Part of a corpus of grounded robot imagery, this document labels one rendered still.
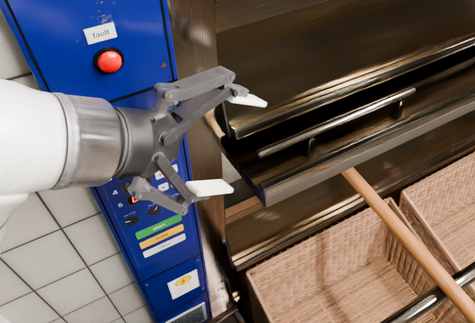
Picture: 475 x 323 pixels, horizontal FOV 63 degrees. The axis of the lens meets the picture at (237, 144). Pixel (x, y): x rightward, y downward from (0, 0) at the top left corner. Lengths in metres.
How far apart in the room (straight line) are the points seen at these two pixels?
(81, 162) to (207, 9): 0.26
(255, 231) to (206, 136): 0.44
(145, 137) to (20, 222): 0.34
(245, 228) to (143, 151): 0.66
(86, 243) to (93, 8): 0.46
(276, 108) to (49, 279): 0.53
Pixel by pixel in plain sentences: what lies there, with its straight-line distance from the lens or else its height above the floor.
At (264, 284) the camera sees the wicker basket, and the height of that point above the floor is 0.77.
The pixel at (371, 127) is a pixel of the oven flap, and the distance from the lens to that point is 0.76.
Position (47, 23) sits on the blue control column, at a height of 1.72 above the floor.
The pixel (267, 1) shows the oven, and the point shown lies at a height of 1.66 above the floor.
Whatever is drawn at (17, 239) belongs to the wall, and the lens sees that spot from 0.72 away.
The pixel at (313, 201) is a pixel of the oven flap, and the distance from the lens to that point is 1.11.
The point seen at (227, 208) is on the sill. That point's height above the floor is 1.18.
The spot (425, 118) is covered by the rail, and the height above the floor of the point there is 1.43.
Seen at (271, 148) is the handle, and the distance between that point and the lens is 0.62.
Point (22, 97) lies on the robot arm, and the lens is 0.35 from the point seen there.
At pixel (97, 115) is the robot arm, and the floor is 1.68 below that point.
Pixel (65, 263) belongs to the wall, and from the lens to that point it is 0.82.
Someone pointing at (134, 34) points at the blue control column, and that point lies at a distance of 0.47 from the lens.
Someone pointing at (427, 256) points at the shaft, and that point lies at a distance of 0.88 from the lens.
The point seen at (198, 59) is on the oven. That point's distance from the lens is 0.56.
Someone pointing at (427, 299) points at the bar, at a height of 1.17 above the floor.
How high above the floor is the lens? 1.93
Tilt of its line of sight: 49 degrees down
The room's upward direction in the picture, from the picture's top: straight up
